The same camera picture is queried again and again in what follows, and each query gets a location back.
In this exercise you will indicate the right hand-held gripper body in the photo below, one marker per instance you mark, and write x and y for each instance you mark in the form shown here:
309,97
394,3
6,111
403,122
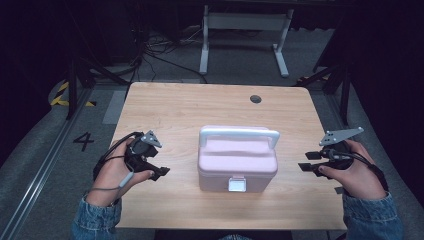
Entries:
337,146

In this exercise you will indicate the person's right hand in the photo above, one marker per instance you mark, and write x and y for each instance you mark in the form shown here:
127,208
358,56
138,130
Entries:
356,178

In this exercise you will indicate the white metal desk frame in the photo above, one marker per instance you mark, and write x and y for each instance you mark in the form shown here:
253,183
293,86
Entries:
245,21

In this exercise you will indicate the black tripod stand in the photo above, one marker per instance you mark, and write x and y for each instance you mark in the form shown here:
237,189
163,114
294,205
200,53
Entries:
345,93
72,90

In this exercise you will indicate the person's left hand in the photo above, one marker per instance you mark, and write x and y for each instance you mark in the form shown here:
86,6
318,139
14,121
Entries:
111,175

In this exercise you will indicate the metal floor rail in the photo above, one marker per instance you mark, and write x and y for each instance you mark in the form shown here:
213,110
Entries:
43,170

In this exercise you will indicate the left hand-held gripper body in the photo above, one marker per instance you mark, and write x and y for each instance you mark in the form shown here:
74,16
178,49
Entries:
139,154

